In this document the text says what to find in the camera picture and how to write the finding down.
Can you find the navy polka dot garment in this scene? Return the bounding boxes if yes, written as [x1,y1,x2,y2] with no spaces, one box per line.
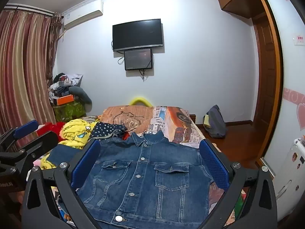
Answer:
[89,122,129,140]

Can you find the white air conditioner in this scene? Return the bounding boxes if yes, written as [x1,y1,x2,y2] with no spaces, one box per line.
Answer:
[62,0,104,31]

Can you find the pink heart wall decal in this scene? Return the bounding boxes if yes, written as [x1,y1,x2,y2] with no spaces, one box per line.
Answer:
[283,88,305,132]

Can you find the pile of clothes and clutter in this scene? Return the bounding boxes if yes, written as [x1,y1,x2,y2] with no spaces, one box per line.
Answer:
[48,72,84,105]

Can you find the bed with printed blanket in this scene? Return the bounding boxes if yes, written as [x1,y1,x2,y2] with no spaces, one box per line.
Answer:
[33,105,250,229]

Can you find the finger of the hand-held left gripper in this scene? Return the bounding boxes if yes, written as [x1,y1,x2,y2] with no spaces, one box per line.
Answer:
[0,120,40,148]
[0,132,59,170]

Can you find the yellow curved object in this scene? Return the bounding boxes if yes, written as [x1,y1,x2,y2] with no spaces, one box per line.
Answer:
[129,97,151,107]

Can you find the striped red curtain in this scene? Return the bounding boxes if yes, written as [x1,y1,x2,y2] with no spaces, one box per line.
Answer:
[0,10,63,136]

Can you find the wooden door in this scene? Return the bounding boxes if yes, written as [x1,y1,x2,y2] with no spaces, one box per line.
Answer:
[252,14,278,154]

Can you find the small black wall monitor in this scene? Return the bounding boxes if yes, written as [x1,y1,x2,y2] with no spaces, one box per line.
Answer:
[124,48,153,71]

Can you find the green patterned cloth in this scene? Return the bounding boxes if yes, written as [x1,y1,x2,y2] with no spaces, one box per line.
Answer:
[53,100,87,122]

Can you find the grey neck pillow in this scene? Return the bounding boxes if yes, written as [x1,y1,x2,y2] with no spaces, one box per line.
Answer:
[69,86,93,112]

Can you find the black wall television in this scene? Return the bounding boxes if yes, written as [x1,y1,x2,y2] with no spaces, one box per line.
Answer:
[112,19,164,52]

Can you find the yellow printed garment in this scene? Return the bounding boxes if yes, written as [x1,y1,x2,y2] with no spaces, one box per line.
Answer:
[40,119,100,170]

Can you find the grey backpack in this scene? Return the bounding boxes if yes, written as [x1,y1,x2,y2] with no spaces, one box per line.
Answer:
[203,105,227,139]

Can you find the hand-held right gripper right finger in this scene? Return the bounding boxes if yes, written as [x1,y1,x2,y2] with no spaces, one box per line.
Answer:
[198,138,278,229]

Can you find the orange box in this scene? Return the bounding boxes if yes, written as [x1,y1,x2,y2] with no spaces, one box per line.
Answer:
[57,94,74,106]

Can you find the blue denim jacket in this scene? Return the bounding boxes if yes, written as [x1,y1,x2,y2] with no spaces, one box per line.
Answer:
[48,130,226,229]

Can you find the red garment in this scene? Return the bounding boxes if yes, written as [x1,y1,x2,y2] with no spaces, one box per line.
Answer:
[36,122,66,142]

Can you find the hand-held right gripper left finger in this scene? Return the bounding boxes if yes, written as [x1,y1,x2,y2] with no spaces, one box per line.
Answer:
[21,139,102,229]

